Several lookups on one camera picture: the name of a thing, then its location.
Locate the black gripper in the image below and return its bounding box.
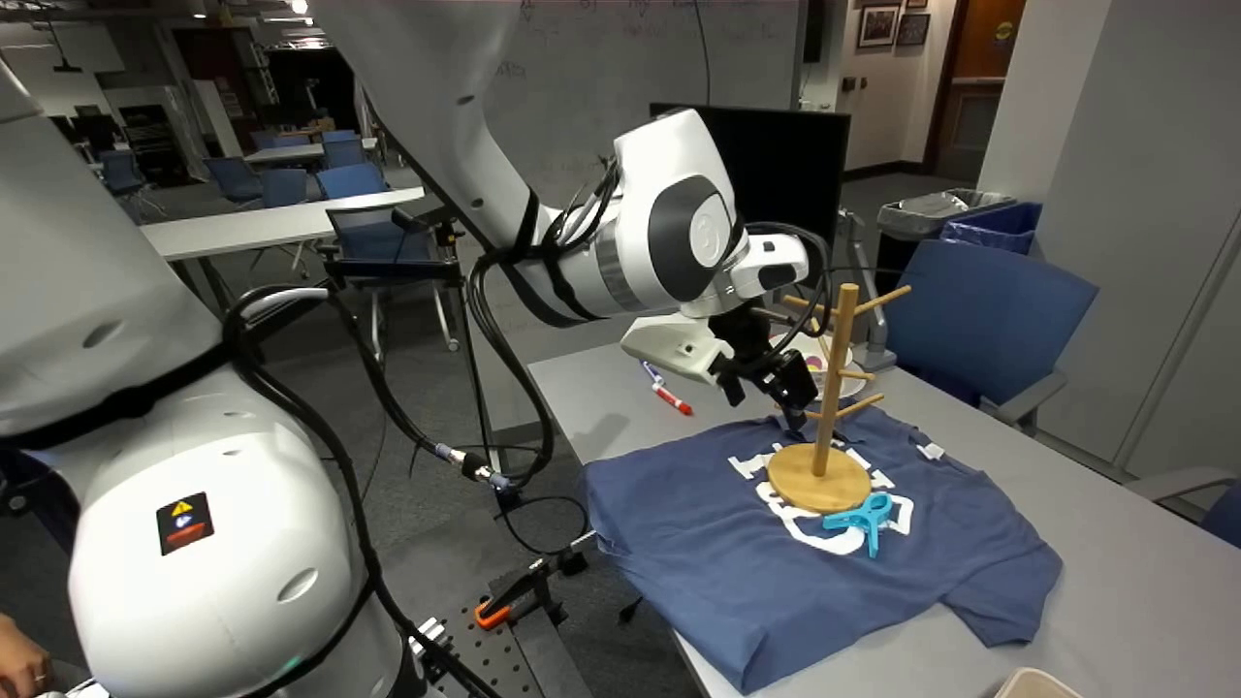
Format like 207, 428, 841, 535
704, 308, 823, 438

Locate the person's hand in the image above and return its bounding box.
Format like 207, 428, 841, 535
0, 613, 53, 698

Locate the red whiteboard marker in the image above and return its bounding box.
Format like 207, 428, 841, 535
641, 359, 698, 420

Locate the wooden mug tree stand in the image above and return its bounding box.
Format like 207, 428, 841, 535
762, 279, 915, 516

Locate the blue printed t-shirt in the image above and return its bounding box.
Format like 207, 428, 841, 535
578, 407, 1065, 696

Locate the black computer monitor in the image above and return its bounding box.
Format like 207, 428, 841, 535
646, 101, 854, 251

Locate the grey trash bin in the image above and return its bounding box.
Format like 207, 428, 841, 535
871, 191, 985, 287

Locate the blue chair with armrest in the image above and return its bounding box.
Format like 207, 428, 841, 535
884, 237, 1101, 416

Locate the blue recycling bin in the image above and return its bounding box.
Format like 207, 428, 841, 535
937, 197, 1048, 261

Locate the brown wooden door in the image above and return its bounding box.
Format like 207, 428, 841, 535
925, 0, 1029, 185

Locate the beige plastic tray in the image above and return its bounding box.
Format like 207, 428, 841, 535
993, 663, 1087, 698

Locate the white background table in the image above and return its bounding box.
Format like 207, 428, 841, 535
137, 185, 432, 264

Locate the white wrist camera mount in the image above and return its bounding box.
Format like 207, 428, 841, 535
615, 314, 730, 387

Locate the orange handled clamp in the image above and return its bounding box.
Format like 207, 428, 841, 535
470, 556, 574, 637

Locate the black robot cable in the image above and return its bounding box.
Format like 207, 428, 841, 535
216, 167, 625, 698

